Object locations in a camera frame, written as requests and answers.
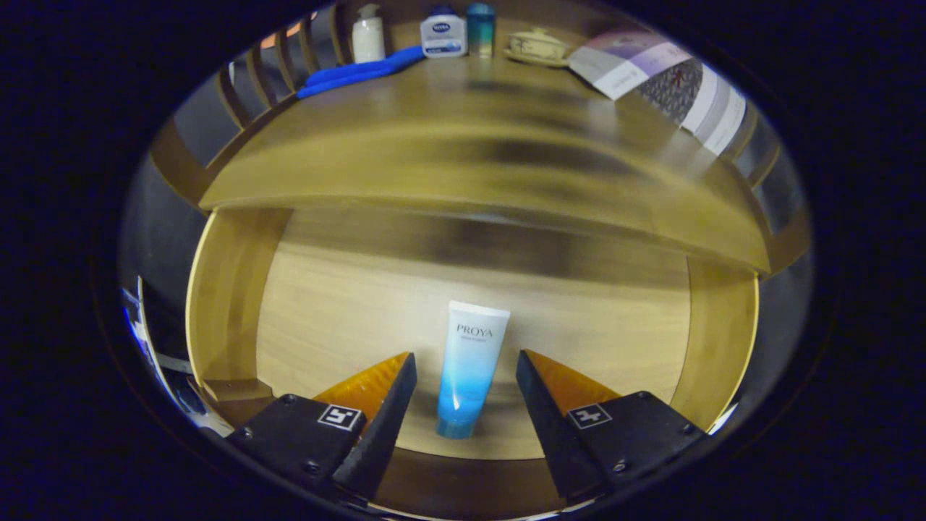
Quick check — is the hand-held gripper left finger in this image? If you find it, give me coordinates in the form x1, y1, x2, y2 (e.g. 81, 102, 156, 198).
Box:
226, 352, 418, 504

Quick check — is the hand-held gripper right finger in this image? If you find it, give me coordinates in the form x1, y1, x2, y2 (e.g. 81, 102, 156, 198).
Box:
516, 350, 708, 504

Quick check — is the blue and white tube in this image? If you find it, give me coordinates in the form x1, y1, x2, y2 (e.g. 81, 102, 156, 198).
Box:
435, 300, 511, 440

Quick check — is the wooden drawer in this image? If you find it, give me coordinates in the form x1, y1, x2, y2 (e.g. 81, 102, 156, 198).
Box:
184, 206, 760, 518

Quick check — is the wooden countertop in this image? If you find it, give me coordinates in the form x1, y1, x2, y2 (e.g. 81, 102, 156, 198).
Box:
199, 43, 771, 274

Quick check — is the wooden cabinet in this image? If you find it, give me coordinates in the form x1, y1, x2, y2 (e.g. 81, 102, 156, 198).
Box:
148, 0, 815, 290

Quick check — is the patterned cover book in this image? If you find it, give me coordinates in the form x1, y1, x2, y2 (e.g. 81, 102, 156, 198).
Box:
637, 58, 704, 127

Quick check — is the blue cloth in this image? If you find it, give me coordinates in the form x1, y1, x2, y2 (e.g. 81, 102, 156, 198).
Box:
297, 46, 426, 100

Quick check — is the purple and white book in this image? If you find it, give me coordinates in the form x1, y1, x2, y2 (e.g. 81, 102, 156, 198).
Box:
568, 30, 692, 101

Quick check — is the beige ceramic teapot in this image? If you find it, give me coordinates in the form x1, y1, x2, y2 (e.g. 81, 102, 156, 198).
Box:
504, 27, 572, 69

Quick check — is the white spray bottle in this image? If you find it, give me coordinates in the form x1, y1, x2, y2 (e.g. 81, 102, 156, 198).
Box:
352, 4, 386, 64

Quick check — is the white bottle with blue cap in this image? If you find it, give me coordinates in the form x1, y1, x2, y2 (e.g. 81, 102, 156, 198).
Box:
420, 6, 468, 59

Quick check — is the teal bottle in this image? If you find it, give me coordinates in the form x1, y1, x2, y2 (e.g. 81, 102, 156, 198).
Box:
467, 2, 496, 59

